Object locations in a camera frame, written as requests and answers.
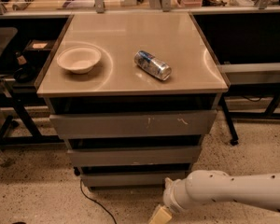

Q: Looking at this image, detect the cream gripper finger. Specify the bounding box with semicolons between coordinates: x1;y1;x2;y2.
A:
148;205;172;224

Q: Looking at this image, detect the grey bottom drawer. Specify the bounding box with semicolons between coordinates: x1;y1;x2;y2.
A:
80;171;187;187

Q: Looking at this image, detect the grey drawer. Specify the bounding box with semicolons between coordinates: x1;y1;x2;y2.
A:
49;110;217;139
68;146;201;167
80;171;187;187

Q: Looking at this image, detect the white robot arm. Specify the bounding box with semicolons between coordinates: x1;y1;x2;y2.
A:
148;170;280;224

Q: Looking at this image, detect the grey middle drawer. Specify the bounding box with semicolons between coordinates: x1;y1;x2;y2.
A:
68;146;201;167

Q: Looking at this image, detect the grey top drawer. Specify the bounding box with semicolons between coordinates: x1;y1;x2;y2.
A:
49;110;217;139

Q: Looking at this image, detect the grey drawer cabinet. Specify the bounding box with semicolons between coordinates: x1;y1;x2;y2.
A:
37;12;228;175

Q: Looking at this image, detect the silver blue drink can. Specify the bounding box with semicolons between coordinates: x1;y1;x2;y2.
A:
134;50;172;81

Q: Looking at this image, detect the white paper bowl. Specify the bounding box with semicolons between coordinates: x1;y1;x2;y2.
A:
57;46;102;75

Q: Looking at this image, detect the black box with label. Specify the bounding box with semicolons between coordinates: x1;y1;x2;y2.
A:
24;39;55;51

